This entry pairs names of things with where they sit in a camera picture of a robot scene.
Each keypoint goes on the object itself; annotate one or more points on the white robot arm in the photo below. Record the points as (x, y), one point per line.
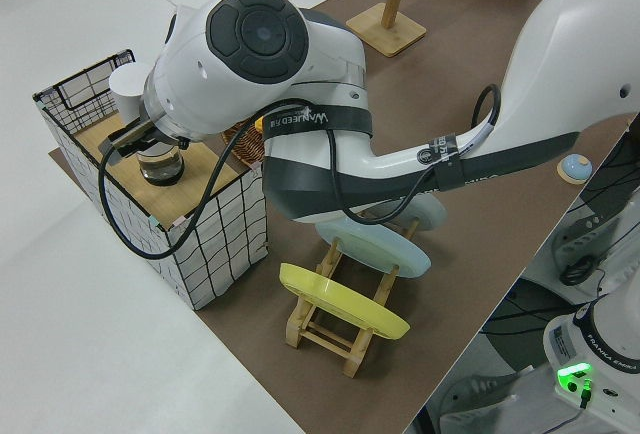
(200, 64)

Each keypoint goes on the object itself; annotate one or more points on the wooden plate rack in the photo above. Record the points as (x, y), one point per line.
(300, 321)

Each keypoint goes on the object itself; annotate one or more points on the light blue plate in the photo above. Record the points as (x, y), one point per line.
(375, 254)

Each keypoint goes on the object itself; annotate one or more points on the yellow plate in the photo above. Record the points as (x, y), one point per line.
(340, 299)

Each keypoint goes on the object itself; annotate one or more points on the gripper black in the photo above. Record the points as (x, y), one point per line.
(172, 140)

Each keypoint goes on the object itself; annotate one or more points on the wooden mug rack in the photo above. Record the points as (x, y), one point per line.
(387, 29)

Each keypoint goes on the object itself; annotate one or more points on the brown wicker basket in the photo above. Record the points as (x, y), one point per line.
(245, 146)

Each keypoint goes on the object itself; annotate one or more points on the brown table mat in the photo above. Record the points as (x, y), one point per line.
(450, 84)

